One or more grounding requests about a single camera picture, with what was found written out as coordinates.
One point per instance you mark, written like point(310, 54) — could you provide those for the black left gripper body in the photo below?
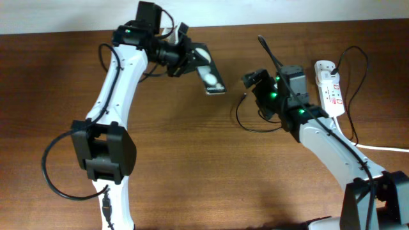
point(184, 59)

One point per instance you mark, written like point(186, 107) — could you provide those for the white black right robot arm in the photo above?
point(373, 197)

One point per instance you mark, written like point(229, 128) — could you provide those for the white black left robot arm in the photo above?
point(102, 144)

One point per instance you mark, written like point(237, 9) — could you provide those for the white USB charger plug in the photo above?
point(323, 69)

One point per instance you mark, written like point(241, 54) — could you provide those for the black Samsung Galaxy smartphone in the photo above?
point(208, 72)

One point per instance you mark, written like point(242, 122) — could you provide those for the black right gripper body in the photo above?
point(264, 93)

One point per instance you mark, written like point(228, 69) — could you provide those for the white power strip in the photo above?
point(331, 99)

